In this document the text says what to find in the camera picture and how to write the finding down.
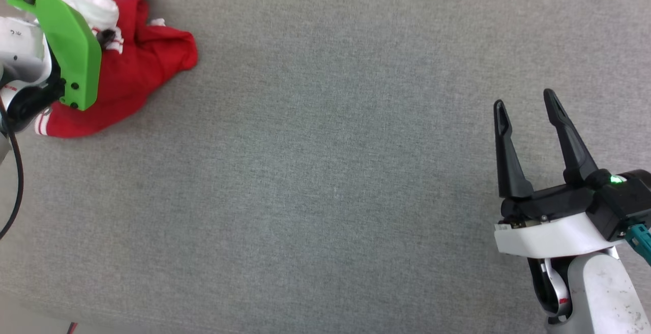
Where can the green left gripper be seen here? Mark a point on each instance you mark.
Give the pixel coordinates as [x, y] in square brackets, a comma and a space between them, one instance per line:
[76, 54]

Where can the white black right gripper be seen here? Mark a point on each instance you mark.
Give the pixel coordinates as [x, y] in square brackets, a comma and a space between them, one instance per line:
[554, 235]

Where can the red and white jersey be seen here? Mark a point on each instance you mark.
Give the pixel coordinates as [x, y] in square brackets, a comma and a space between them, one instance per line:
[142, 64]

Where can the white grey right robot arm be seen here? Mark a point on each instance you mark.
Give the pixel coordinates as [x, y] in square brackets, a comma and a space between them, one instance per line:
[605, 293]

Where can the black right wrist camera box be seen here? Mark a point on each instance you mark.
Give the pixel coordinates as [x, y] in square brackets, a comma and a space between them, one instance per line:
[625, 202]

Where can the teal right camera connector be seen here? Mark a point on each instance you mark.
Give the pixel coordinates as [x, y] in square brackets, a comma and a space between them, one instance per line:
[642, 240]

